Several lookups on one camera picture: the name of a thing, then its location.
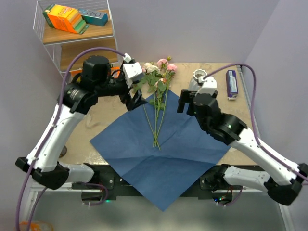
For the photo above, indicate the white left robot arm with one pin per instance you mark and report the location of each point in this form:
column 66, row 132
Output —
column 43, row 164

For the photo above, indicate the teal toothpaste box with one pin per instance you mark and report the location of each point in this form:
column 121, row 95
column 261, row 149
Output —
column 92, row 17

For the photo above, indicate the orange box bottom left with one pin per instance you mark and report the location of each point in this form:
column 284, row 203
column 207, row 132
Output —
column 75, row 72

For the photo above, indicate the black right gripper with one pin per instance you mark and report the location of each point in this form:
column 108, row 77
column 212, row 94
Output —
column 184, row 98

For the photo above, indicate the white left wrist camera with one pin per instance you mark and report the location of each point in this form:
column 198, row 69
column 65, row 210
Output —
column 133, row 71

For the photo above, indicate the orange box bottom right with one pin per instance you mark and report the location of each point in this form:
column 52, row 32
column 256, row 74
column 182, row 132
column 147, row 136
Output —
column 116, row 72

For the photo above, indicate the pink white rose stem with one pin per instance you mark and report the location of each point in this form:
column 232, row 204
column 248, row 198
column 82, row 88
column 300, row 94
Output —
column 157, row 88

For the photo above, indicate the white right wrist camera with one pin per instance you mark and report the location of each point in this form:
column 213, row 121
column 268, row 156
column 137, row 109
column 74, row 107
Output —
column 208, row 85

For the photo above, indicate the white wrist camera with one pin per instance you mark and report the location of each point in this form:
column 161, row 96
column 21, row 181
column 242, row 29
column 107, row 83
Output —
column 133, row 71
column 208, row 85

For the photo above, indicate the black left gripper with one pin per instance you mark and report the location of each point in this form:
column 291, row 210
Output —
column 137, row 101

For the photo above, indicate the orange box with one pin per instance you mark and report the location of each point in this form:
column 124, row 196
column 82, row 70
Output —
column 75, row 72
column 116, row 72

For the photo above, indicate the orange sponge pack top shelf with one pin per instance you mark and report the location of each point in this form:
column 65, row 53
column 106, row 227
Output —
column 65, row 18

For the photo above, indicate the purple rectangular box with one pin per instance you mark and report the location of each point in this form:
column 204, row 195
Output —
column 232, row 86

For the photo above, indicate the blue wrapping paper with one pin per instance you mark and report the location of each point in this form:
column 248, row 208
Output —
column 161, row 174

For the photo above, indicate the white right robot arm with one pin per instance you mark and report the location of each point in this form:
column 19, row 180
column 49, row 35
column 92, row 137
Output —
column 280, row 178

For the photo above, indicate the white wire wooden shelf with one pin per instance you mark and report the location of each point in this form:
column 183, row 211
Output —
column 63, row 46

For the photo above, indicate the beige ribbon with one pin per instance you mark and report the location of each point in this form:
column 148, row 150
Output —
column 88, row 124

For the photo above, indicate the metal tin can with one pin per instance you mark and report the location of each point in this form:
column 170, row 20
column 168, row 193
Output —
column 63, row 152

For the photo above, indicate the white ribbed ceramic vase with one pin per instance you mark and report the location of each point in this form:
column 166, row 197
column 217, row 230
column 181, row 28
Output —
column 197, row 80

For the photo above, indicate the aluminium frame rail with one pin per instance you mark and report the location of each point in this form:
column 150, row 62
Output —
column 264, row 111

